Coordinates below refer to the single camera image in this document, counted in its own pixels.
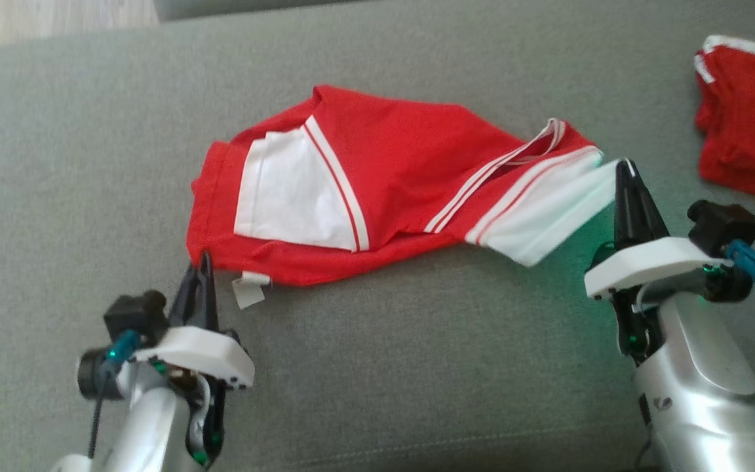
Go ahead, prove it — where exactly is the blue right camera cable plug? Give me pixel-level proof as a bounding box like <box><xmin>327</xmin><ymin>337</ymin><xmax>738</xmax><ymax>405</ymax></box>
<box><xmin>724</xmin><ymin>239</ymin><xmax>755</xmax><ymax>286</ymax></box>

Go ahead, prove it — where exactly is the red garment with white striped hems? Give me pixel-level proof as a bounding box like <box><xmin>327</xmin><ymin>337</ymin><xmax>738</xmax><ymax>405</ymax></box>
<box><xmin>185</xmin><ymin>84</ymin><xmax>622</xmax><ymax>310</ymax></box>

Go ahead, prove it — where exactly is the red garment with white waistband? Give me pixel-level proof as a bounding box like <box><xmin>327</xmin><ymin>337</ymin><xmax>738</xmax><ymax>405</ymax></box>
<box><xmin>693</xmin><ymin>35</ymin><xmax>755</xmax><ymax>214</ymax></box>

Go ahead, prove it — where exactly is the grey fabric sofa seat cushion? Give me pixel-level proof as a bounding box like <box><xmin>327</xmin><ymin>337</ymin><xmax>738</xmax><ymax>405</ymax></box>
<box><xmin>0</xmin><ymin>0</ymin><xmax>755</xmax><ymax>472</ymax></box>

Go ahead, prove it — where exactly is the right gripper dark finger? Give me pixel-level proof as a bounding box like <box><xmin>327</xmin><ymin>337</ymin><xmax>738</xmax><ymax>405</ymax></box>
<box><xmin>613</xmin><ymin>161</ymin><xmax>638</xmax><ymax>249</ymax></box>
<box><xmin>627</xmin><ymin>159</ymin><xmax>670</xmax><ymax>244</ymax></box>

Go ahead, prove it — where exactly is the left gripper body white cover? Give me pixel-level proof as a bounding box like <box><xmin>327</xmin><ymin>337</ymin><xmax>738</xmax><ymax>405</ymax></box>
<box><xmin>134</xmin><ymin>326</ymin><xmax>255</xmax><ymax>467</ymax></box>

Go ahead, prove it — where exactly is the teal left camera cable plug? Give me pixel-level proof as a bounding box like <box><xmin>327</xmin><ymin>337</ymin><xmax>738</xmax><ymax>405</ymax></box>
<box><xmin>105</xmin><ymin>329</ymin><xmax>142</xmax><ymax>365</ymax></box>

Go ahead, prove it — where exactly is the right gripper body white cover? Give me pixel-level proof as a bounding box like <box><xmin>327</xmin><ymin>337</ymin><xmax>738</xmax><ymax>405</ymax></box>
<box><xmin>584</xmin><ymin>236</ymin><xmax>733</xmax><ymax>360</ymax></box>

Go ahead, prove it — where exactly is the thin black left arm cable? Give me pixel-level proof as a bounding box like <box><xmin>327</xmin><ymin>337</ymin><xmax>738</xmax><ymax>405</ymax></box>
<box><xmin>87</xmin><ymin>367</ymin><xmax>117</xmax><ymax>460</ymax></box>

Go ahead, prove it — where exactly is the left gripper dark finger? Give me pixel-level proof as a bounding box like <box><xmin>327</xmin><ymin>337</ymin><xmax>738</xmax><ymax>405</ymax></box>
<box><xmin>169</xmin><ymin>259</ymin><xmax>203</xmax><ymax>328</ymax></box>
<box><xmin>199</xmin><ymin>251</ymin><xmax>220</xmax><ymax>330</ymax></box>

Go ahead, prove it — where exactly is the grey fabric sofa back cushion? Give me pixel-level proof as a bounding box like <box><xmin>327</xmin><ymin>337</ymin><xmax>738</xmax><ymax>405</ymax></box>
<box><xmin>153</xmin><ymin>0</ymin><xmax>378</xmax><ymax>22</ymax></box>

